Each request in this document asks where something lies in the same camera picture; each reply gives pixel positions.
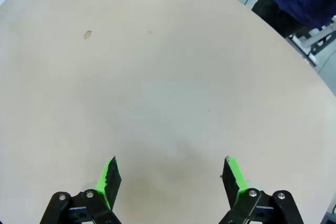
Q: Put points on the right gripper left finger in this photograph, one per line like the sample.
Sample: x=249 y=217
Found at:
x=110 y=179

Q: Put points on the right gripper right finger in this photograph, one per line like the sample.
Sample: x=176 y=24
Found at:
x=232 y=179

